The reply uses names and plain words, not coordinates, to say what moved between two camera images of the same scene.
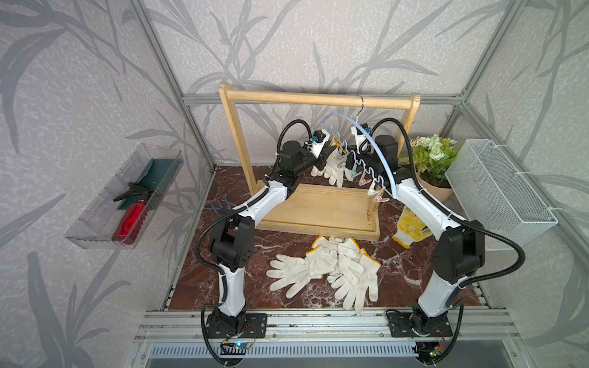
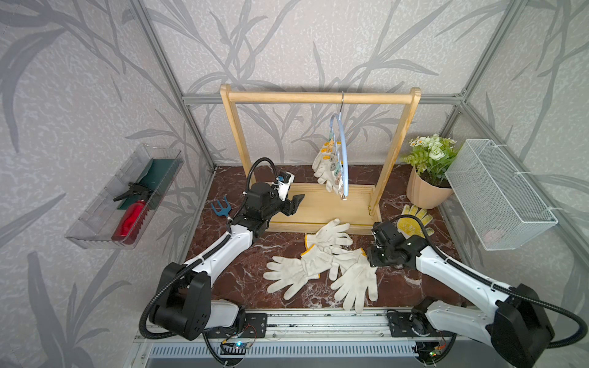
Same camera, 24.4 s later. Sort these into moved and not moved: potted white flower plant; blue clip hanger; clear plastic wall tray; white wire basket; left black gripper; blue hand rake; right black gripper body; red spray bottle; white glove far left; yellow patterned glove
Moved: blue clip hanger; right black gripper body; left black gripper
Not moved: red spray bottle; blue hand rake; clear plastic wall tray; white wire basket; white glove far left; yellow patterned glove; potted white flower plant
